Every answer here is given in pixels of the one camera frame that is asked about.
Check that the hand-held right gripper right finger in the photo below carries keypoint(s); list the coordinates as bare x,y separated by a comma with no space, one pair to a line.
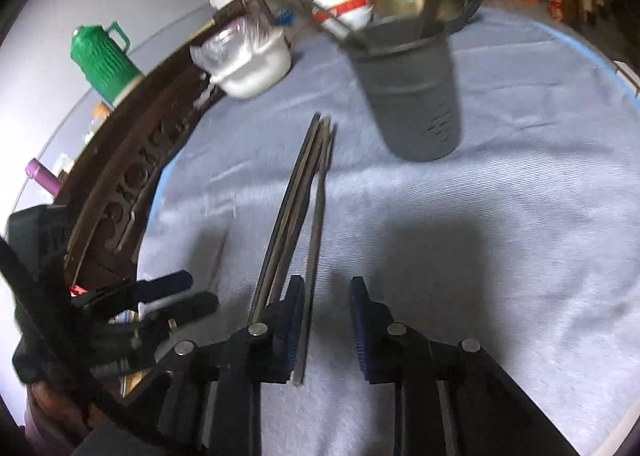
361,331

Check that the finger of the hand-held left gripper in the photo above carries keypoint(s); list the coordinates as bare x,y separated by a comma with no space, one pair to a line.
167,283
192,305

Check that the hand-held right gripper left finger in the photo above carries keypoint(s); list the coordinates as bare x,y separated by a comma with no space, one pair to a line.
290,331

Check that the grey utensil holder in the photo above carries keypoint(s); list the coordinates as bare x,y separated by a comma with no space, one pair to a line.
415,96

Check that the person's left hand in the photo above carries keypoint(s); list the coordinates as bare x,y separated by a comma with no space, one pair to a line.
50,408

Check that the purple bottle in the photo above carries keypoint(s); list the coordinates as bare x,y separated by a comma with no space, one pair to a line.
45,176

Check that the carved wooden sideboard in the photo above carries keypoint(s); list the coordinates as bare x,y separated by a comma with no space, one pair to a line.
130,171

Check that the grey tablecloth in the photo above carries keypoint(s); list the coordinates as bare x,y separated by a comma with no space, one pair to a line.
450,236

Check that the green thermos flask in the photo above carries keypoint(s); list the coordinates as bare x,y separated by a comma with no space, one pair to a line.
102,61

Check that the white pot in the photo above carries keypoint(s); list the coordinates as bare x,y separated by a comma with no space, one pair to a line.
255,71

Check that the clear plastic bag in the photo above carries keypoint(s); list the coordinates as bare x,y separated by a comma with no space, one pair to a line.
225,44

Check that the white bowl red band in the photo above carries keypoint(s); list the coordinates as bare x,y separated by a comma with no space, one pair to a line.
357,19

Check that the blue table cover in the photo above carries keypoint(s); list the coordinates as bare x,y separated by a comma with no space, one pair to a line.
612,71

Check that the red bag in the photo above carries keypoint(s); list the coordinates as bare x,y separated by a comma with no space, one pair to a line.
555,6

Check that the wooden chair frame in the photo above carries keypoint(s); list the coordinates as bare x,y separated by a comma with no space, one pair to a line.
252,1

